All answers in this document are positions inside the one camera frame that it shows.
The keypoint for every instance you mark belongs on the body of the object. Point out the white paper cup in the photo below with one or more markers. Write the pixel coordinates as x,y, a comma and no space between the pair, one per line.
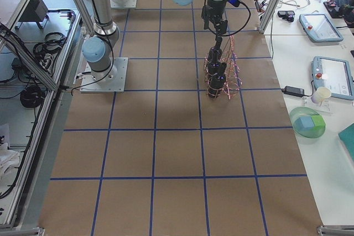
321,94

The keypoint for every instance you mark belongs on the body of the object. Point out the copper wire wine rack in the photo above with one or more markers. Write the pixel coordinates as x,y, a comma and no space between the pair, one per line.
233,81

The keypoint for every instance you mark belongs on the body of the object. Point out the black small device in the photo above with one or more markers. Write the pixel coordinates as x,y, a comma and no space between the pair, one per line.
286,15

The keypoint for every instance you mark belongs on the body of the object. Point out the green plastic bowl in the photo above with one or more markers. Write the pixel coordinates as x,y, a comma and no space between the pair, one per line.
305,111

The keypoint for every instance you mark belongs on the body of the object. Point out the blue foam cube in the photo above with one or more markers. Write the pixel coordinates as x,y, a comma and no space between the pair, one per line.
303,124

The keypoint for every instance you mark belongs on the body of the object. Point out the teach pendant near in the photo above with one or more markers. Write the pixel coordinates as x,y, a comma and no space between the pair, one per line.
334,74

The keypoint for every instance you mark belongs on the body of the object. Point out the black power adapter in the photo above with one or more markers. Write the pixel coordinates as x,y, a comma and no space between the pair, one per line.
293,91

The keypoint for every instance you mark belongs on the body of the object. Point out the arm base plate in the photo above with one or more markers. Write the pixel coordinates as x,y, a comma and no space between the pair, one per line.
123,4
112,80

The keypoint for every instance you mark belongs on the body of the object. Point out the dark wine bottle in rack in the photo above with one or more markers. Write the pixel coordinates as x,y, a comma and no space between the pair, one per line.
217,81

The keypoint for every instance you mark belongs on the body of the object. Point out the white crumpled cloth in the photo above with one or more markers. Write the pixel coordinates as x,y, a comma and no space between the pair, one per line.
9,158

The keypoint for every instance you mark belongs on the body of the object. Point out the grey box under table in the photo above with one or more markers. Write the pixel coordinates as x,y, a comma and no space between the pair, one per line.
36,11

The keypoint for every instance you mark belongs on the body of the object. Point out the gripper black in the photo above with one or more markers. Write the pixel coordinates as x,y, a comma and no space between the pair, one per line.
215,8

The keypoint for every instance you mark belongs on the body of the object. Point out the dark wine bottle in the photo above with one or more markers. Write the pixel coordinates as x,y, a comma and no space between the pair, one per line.
213,60
217,81

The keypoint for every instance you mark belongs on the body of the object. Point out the green foam cube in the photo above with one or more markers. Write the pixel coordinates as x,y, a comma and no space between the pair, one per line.
318,122

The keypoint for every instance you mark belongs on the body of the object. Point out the teal book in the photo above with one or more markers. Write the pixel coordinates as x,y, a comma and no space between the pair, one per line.
347,137

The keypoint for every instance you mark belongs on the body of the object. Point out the teach pendant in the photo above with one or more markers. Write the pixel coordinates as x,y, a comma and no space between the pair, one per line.
334,74
319,28

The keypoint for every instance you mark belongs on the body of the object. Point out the teach pendant far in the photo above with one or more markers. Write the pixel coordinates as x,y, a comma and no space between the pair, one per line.
319,28

